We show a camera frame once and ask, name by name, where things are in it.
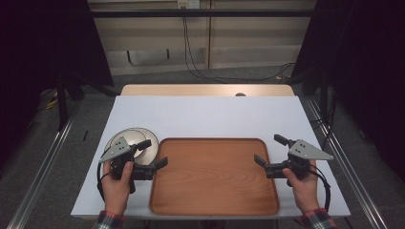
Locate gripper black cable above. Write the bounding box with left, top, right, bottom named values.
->
left=309, top=163, right=331, bottom=212
left=96, top=155, right=113, bottom=202

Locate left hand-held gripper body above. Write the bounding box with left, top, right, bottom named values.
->
left=98, top=135, right=157, bottom=195

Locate dark curtain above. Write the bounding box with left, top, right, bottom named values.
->
left=0, top=0, right=115, bottom=166
left=290, top=0, right=405, bottom=179

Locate black horizontal bar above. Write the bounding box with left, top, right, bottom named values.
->
left=89, top=9, right=316, bottom=19

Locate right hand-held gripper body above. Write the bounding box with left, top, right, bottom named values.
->
left=265, top=138, right=335, bottom=188

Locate black metal stand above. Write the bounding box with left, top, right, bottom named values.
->
left=55, top=74, right=85, bottom=132

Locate black wall cable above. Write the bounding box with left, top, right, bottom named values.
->
left=181, top=6, right=296, bottom=82

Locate white wall socket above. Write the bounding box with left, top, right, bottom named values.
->
left=177, top=0, right=201, bottom=10

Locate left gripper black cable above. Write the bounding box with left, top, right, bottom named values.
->
left=96, top=155, right=113, bottom=202

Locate yellow cable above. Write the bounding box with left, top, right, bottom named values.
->
left=43, top=91, right=60, bottom=111

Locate person's left hand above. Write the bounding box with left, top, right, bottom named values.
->
left=100, top=159, right=135, bottom=218

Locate round grey plate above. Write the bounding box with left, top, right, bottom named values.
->
left=104, top=127, right=160, bottom=166

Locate aluminium floor rail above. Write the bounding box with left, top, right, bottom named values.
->
left=306, top=97, right=390, bottom=229
left=6, top=98, right=84, bottom=229

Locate wooden tray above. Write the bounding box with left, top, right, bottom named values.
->
left=148, top=136, right=281, bottom=218

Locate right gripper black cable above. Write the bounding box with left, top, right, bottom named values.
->
left=309, top=163, right=331, bottom=212

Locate person's right hand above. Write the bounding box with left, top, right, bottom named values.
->
left=282, top=159, right=321, bottom=214

